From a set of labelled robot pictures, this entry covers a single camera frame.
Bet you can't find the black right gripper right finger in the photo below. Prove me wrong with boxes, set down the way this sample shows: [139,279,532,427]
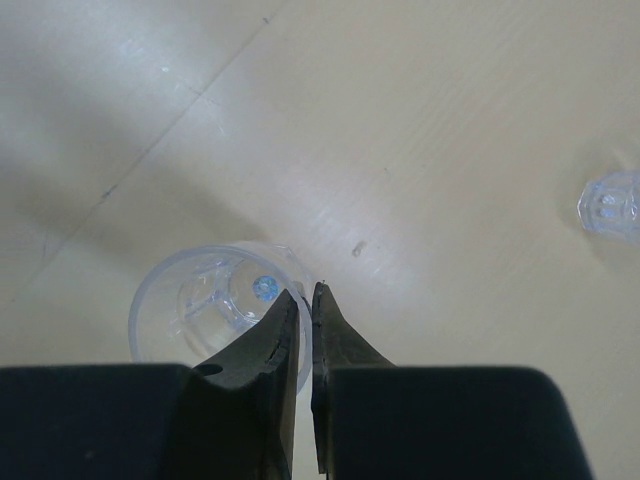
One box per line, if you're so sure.
[311,283,592,479]

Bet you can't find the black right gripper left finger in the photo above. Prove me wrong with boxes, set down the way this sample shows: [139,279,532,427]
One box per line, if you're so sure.
[1,293,300,479]

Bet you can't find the small clear glass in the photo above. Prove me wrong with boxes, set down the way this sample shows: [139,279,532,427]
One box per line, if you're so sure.
[577,170,639,245]
[128,241,313,388]

